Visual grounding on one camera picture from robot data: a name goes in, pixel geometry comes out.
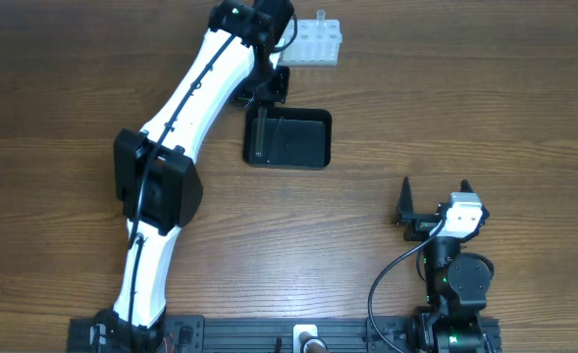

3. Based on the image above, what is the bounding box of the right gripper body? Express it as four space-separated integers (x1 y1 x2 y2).
403 212 442 242

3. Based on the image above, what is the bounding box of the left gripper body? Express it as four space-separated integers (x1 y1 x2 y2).
234 66 291 105

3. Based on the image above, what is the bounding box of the white test tube rack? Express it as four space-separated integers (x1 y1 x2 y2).
276 18 343 68

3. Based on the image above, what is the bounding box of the black tray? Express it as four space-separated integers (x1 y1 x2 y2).
242 105 333 172

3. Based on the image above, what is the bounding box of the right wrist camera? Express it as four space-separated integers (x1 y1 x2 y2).
435 191 486 240

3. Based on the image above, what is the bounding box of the mounting rail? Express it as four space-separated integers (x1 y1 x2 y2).
67 313 503 353

